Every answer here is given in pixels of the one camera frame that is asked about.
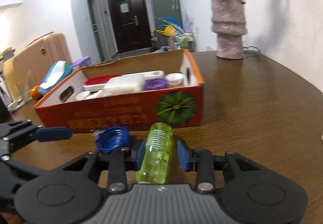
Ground yellow watering can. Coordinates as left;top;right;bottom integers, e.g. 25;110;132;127
155;24;176;37

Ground green spray bottle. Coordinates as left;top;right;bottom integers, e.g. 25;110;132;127
136;122;173;184

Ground orange fruit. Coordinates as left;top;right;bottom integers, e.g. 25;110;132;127
30;85;43;100

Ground clear glass cup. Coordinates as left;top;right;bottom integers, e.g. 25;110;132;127
17;70;35;103

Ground red cardboard box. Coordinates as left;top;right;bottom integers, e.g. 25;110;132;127
34;50;204;133

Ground purple tissue box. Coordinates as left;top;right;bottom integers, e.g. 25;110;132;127
71;56;92;69

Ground yellow thermos bottle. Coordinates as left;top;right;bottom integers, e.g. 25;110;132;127
2;47;20;100

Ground purple bottle cap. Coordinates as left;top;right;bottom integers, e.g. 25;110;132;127
144;77;168;91

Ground dark entrance door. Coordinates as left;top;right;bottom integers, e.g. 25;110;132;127
107;0;152;53

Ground grey refrigerator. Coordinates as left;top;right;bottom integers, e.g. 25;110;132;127
151;0;183;47

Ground small white tube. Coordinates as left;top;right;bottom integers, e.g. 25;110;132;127
75;90;104;101

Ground pink ribbed vase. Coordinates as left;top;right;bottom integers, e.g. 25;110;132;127
211;0;247;60

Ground white jar lid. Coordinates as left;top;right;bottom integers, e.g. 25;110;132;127
165;73;184;86

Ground blue tissue pack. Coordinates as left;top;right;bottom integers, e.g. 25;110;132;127
38;61;73;96

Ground pink suitcase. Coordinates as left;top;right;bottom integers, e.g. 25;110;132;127
13;32;72;85

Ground blue bottle cap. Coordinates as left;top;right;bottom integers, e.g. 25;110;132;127
95;126;130;155

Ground white coiled cable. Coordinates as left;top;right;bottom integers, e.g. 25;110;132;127
6;96;26;113

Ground red white lint brush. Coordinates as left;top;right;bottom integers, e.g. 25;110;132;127
83;70;164;92

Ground black wire glasses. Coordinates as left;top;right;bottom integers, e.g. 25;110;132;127
244;46;262;58

